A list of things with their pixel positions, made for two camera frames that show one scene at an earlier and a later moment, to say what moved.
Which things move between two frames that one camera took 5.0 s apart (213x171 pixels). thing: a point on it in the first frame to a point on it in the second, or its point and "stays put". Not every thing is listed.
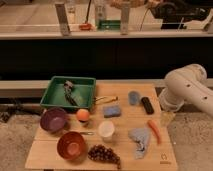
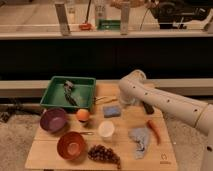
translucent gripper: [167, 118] to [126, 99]
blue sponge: [111, 111] stays put
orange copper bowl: [71, 145] stays put
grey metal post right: [124, 26] stays put
